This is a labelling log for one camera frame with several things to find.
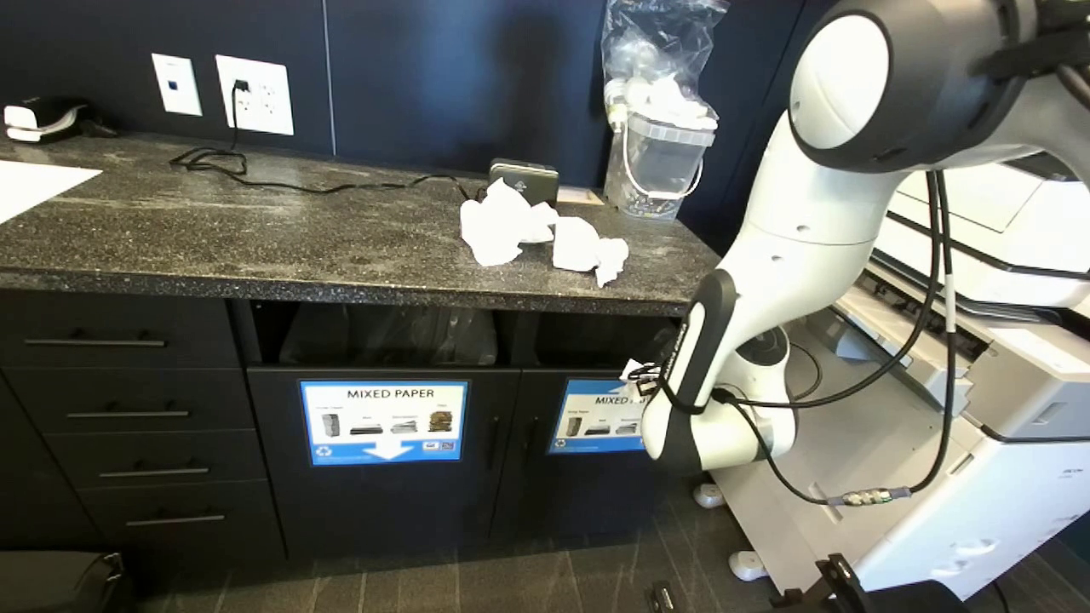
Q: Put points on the clear plastic bag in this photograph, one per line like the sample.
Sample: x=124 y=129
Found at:
x=653 y=57

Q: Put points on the left mixed paper bin label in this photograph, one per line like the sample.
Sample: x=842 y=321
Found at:
x=382 y=423

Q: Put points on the mixed paper bin label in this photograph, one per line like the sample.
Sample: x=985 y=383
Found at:
x=382 y=423
x=597 y=417

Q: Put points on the clear plastic bucket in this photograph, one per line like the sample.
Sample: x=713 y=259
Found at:
x=655 y=157

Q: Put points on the dark grey small box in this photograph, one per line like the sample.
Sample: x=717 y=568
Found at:
x=531 y=181

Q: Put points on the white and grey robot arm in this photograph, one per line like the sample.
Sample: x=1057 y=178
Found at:
x=881 y=88

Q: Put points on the white stapler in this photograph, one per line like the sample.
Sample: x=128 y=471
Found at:
x=39 y=121

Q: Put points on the large crumpled white paper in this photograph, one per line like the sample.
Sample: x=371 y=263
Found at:
x=503 y=221

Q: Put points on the large white office printer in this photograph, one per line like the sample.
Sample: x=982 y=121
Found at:
x=982 y=450

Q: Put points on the small white paper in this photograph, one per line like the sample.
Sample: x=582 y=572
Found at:
x=633 y=370

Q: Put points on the right mixed paper bin label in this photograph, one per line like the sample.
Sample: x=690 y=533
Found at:
x=597 y=417

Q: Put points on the white power outlet plate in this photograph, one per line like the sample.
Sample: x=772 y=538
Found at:
x=256 y=91

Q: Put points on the white data outlet plate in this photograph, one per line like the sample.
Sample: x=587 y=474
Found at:
x=173 y=80

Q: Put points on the white sheet of paper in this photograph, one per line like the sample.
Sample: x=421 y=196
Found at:
x=27 y=186

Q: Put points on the black cabinet with drawers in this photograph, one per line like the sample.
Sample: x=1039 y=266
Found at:
x=209 y=375

